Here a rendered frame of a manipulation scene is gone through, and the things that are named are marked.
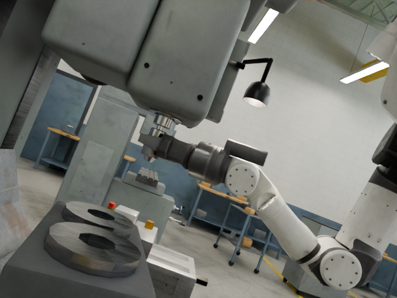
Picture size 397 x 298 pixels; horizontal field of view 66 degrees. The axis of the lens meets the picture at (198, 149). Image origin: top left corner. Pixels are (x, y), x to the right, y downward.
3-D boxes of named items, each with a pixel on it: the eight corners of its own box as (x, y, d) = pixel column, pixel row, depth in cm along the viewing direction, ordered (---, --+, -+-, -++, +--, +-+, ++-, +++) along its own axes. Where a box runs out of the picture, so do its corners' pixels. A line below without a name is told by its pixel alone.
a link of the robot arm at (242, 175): (209, 178, 76) (253, 195, 74) (198, 185, 66) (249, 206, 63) (224, 135, 75) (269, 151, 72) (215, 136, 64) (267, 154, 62)
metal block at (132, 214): (130, 234, 77) (139, 211, 77) (126, 240, 71) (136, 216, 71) (111, 227, 77) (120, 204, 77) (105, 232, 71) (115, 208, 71)
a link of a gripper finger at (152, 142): (142, 131, 73) (165, 139, 72) (137, 143, 73) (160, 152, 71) (140, 129, 71) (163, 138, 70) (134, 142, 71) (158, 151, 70)
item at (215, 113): (217, 123, 78) (246, 49, 79) (220, 122, 74) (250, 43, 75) (203, 118, 78) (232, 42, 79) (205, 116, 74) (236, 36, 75)
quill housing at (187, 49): (196, 132, 86) (236, 28, 88) (205, 124, 65) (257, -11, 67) (132, 106, 84) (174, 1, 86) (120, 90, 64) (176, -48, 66)
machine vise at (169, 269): (184, 282, 82) (199, 243, 83) (185, 310, 67) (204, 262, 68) (61, 236, 80) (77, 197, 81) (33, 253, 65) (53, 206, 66)
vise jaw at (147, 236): (152, 242, 82) (158, 228, 82) (146, 260, 67) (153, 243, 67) (132, 234, 82) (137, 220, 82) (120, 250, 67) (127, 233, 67)
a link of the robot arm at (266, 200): (228, 171, 76) (263, 213, 74) (221, 175, 67) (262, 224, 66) (248, 154, 75) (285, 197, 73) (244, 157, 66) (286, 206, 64)
